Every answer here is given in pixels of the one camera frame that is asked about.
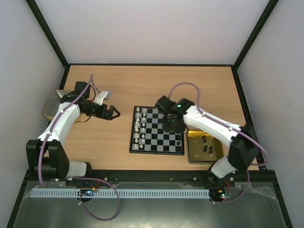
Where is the black white chess board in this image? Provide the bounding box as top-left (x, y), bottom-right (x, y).
top-left (129, 106), bottom-right (185, 156)

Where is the gold metal tin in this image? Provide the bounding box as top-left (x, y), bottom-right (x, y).
top-left (186, 130), bottom-right (224, 164)

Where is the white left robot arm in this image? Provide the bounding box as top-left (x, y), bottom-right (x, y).
top-left (26, 79), bottom-right (121, 185)

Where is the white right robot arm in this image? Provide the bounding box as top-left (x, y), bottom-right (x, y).
top-left (155, 96), bottom-right (260, 186)

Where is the silver metal tin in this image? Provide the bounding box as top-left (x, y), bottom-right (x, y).
top-left (44, 90), bottom-right (71, 121)

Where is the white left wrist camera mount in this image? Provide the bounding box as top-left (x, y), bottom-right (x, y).
top-left (94, 91), bottom-right (111, 105)

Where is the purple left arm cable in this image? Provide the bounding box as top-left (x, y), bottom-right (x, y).
top-left (38, 74), bottom-right (122, 219)

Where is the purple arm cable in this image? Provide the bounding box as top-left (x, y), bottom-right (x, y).
top-left (38, 74), bottom-right (122, 219)
top-left (168, 82), bottom-right (269, 205)

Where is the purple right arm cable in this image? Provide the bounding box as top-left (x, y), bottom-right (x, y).
top-left (168, 82), bottom-right (269, 205)

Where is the light blue slotted cable duct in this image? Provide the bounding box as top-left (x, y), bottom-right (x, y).
top-left (30, 189), bottom-right (209, 199)

